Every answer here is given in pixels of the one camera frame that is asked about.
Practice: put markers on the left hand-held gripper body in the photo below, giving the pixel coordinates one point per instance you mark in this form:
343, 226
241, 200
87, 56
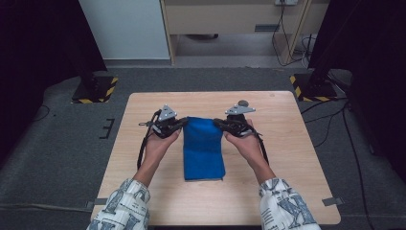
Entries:
166, 126

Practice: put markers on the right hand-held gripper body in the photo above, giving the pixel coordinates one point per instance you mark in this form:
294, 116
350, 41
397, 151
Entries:
239, 126

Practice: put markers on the blue cloth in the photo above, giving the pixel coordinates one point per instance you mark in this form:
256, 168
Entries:
202, 150

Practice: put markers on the person's left hand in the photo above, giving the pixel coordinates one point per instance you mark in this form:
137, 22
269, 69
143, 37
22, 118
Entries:
158, 148

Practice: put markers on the person's right hand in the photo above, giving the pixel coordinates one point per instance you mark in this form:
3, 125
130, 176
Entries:
249, 148

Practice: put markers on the grey round table grommet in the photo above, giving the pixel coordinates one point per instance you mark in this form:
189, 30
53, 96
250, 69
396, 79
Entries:
243, 103

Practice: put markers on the black floor tape mark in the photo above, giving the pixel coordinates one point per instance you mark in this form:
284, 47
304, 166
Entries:
108, 127

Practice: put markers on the black stand base striped edges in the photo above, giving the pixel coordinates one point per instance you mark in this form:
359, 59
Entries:
314, 89
95, 91

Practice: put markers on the grey tape strip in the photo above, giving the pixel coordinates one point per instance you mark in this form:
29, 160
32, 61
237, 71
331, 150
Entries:
99, 201
333, 201

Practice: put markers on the light wooden desk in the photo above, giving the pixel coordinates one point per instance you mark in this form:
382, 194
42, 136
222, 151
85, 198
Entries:
220, 17

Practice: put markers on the white cabinet panel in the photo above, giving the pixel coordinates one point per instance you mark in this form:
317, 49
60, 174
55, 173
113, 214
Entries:
124, 28

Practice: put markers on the white power strip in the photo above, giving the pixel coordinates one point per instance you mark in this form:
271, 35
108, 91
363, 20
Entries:
286, 2

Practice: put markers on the black curtain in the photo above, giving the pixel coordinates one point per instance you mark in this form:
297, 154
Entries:
38, 48
376, 48

